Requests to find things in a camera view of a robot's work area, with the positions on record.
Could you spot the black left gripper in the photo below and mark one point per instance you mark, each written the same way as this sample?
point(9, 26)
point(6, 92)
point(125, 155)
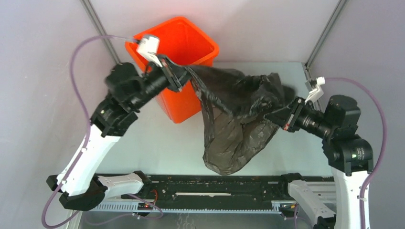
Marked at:
point(177, 76)

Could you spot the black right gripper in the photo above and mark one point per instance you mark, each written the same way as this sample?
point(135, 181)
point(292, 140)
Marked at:
point(286, 117)

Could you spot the black plastic trash bag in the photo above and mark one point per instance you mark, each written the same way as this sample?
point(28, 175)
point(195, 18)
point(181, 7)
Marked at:
point(233, 108)

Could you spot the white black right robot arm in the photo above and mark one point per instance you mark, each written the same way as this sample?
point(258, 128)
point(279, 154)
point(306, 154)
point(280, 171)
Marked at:
point(349, 156)

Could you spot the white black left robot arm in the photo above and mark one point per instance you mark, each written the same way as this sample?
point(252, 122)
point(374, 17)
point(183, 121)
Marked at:
point(80, 186)

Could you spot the orange plastic trash bin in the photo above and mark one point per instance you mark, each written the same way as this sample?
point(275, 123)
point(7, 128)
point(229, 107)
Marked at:
point(184, 43)

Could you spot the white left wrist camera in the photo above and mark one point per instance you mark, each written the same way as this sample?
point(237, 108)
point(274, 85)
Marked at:
point(147, 48)

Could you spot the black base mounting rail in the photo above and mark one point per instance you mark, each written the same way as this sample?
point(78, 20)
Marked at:
point(240, 193)

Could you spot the aluminium frame post left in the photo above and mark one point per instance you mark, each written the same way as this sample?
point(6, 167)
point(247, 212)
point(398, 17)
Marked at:
point(97, 24)

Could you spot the aluminium frame post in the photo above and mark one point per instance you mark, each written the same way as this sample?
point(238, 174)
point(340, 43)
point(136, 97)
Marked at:
point(97, 24)
point(326, 31)

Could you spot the aluminium frame post right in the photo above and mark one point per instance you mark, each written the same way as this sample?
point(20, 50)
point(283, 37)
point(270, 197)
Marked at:
point(326, 31)

